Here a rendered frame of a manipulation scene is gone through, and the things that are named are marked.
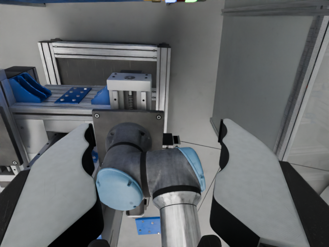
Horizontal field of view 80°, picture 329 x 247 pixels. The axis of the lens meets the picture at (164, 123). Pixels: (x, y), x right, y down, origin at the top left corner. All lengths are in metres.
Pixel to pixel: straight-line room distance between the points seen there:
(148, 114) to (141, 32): 1.05
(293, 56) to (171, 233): 0.67
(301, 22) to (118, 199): 0.75
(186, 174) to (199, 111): 1.36
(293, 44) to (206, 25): 0.90
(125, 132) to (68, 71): 1.02
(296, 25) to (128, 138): 0.65
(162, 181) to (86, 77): 1.17
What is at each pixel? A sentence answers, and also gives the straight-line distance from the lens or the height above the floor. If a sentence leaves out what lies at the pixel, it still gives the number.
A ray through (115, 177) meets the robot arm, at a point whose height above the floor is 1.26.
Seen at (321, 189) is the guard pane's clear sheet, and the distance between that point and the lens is 0.76.
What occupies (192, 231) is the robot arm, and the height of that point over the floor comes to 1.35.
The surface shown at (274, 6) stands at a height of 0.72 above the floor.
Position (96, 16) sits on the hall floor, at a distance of 1.65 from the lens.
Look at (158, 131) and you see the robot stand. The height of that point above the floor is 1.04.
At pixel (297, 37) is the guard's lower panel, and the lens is 0.82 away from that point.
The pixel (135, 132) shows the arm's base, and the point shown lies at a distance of 0.60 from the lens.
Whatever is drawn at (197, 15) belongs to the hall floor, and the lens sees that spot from 1.62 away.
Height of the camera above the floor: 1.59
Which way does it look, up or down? 61 degrees down
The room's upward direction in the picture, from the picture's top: 176 degrees clockwise
